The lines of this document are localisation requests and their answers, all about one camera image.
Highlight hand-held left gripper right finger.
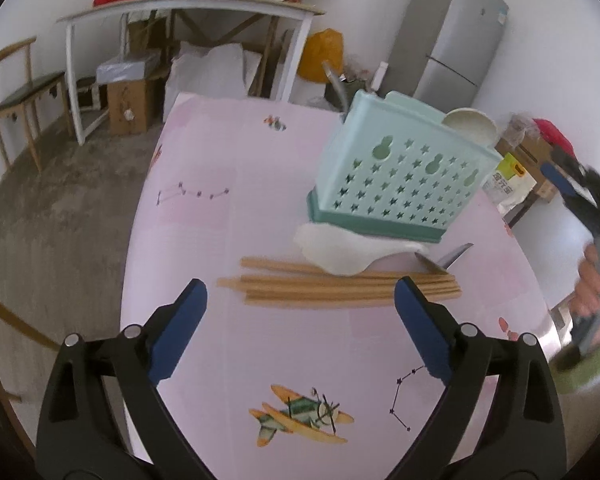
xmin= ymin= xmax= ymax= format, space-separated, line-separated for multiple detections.
xmin=382 ymin=276 xmax=567 ymax=480

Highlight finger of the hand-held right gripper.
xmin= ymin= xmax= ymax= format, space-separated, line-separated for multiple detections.
xmin=550 ymin=145 xmax=597 ymax=183
xmin=539 ymin=161 xmax=600 ymax=222

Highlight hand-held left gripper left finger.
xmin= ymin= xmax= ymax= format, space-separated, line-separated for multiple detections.
xmin=36 ymin=278 xmax=216 ymax=480

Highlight metal knife blade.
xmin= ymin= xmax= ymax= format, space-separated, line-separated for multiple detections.
xmin=414 ymin=243 xmax=475 ymax=275

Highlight bundle of wooden chopsticks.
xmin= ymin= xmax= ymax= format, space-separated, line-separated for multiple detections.
xmin=216 ymin=256 xmax=462 ymax=308

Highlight teal star-cutout utensil holder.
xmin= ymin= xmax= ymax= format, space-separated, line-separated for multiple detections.
xmin=307 ymin=89 xmax=503 ymax=245

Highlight person's right hand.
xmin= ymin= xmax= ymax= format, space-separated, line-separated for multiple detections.
xmin=570 ymin=244 xmax=600 ymax=319

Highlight open cardboard box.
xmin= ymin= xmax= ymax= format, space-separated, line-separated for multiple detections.
xmin=495 ymin=135 xmax=561 ymax=203

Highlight white yellow rice bag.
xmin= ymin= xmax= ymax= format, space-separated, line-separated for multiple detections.
xmin=481 ymin=152 xmax=537 ymax=211

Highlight grey refrigerator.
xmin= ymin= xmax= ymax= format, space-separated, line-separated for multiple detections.
xmin=391 ymin=0 xmax=510 ymax=106

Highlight pink printed tablecloth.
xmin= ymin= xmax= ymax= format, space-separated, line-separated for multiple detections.
xmin=120 ymin=91 xmax=563 ymax=480

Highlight white narrow box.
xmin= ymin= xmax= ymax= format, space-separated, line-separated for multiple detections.
xmin=372 ymin=61 xmax=390 ymax=93

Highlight olive green bag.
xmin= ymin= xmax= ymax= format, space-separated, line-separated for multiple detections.
xmin=340 ymin=67 xmax=381 ymax=96

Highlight brown cardboard box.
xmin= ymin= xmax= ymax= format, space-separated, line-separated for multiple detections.
xmin=106 ymin=77 xmax=166 ymax=135
xmin=127 ymin=12 xmax=173 ymax=58

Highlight grey metal utensil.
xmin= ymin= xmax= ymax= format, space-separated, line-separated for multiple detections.
xmin=322 ymin=60 xmax=361 ymax=113

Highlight white sacks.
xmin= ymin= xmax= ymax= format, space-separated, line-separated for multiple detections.
xmin=164 ymin=40 xmax=263 ymax=121

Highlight yellow plastic bag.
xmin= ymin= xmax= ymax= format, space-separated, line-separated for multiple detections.
xmin=298 ymin=29 xmax=344 ymax=83

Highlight grey white flat box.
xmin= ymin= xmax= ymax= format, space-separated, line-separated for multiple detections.
xmin=96 ymin=50 xmax=161 ymax=86

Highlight wooden chair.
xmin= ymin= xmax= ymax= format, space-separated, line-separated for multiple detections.
xmin=0 ymin=36 xmax=73 ymax=173

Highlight white wood-topped table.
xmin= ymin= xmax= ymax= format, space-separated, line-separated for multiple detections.
xmin=56 ymin=0 xmax=327 ymax=147

